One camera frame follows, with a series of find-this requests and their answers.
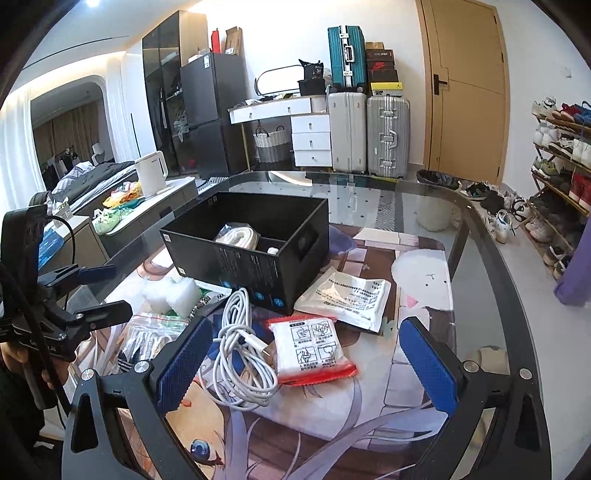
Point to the black shoebox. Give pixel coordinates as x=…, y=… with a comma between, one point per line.
x=379, y=56

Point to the white vanity desk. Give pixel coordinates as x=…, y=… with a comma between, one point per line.
x=311, y=134

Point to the red-edged white packet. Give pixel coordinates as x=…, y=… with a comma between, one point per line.
x=314, y=350

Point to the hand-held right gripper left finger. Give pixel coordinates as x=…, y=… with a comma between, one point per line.
x=184, y=364

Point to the purple cloth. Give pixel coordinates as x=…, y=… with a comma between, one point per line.
x=575, y=281

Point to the wooden shoe rack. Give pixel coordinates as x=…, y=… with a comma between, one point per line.
x=554, y=184

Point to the pile of sneakers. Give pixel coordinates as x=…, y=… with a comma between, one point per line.
x=501, y=217

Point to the white suitcase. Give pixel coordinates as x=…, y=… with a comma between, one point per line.
x=347, y=134

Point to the dark glass cabinet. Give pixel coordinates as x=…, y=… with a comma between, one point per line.
x=161, y=69

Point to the person's left forearm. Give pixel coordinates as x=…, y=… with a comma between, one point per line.
x=18, y=424

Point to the black storage box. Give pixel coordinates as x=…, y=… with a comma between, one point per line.
x=240, y=272

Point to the silver suitcase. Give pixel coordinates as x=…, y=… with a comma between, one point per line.
x=388, y=138

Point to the green snack bag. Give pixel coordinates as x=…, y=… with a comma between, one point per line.
x=111, y=217

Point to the yellow snack bag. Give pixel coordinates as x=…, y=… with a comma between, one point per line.
x=120, y=196

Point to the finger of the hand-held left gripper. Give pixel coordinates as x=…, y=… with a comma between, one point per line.
x=92, y=273
x=106, y=310

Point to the woven laundry basket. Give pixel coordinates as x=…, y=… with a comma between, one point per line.
x=271, y=145

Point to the white trash bin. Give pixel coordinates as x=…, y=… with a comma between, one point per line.
x=434, y=212

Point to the bed with dark bedding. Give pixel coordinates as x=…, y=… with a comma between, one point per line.
x=101, y=175

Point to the black refrigerator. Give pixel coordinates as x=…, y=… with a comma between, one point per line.
x=212, y=101

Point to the brown curtain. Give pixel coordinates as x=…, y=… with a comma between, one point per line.
x=69, y=129

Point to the open cardboard box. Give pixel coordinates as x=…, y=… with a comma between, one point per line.
x=233, y=41

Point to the white office chair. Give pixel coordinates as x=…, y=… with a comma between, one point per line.
x=98, y=150

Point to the black yellow box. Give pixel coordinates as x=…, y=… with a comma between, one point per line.
x=385, y=90

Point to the black bag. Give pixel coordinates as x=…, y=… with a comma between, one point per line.
x=311, y=81

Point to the clear zip bag of socks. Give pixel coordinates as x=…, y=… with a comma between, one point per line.
x=138, y=341

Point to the oval mirror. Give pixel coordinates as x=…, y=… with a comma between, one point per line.
x=281, y=81

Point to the person's left hand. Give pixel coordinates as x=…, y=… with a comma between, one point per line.
x=11, y=356

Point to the dark red shoebox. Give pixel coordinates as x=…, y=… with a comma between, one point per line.
x=382, y=71

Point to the white foil packet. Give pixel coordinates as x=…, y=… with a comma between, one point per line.
x=341, y=295

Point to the white foam block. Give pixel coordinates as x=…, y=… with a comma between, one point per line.
x=161, y=295

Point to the wooden door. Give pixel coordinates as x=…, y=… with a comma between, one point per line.
x=471, y=115

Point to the teal suitcase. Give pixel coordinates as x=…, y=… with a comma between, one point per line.
x=346, y=60

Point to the rows of shoes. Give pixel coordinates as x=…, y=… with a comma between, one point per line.
x=568, y=152

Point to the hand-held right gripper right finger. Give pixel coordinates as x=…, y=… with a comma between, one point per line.
x=429, y=364

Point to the grey side cabinet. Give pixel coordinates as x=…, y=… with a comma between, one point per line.
x=152, y=212

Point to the red box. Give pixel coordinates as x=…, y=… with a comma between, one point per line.
x=215, y=41

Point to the green white plastic packet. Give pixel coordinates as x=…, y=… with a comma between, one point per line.
x=210, y=297

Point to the white electric kettle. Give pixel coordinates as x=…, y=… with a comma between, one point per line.
x=150, y=173

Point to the printed cartoon table mat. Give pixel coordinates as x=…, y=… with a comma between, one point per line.
x=323, y=415

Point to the brown cardboard shoebox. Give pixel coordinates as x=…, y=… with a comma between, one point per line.
x=375, y=46

